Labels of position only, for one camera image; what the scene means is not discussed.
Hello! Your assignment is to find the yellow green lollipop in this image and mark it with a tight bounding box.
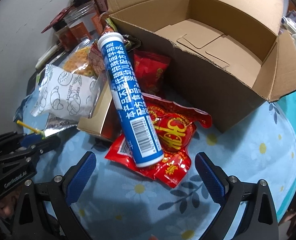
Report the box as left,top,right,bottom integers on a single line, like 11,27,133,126
16,120,45,139

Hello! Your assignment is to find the small gold paper box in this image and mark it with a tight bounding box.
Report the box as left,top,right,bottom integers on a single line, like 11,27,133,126
77,81,121,142

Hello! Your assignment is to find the blue white tablet tube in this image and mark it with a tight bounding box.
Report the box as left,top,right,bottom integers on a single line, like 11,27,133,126
97,32,164,167

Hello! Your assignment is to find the large red snack bag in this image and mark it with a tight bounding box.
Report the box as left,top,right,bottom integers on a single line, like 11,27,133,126
105,94,212,188

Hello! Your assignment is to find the small red snack packet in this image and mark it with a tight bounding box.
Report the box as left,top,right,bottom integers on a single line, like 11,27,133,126
133,50,171,95

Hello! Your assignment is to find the silver foil snack bag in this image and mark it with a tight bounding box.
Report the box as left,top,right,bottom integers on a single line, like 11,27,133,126
43,114,78,138

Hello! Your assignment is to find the white croissant print snack bag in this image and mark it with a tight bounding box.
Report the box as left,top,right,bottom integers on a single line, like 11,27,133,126
31,64,98,121

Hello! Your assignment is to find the clear waffle snack bag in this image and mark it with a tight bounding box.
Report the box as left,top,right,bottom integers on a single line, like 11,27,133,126
59,39,104,77

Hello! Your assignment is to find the dark red flat packet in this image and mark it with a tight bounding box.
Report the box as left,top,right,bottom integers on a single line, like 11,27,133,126
41,5,75,34

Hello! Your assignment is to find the clear glass jar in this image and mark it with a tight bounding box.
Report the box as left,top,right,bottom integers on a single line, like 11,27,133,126
64,2,103,42

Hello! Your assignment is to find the dark brown snack packet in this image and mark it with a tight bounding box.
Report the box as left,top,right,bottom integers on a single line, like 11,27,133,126
102,17,141,52

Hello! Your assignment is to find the brown cardboard box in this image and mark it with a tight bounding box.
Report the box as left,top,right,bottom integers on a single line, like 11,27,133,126
107,0,296,131

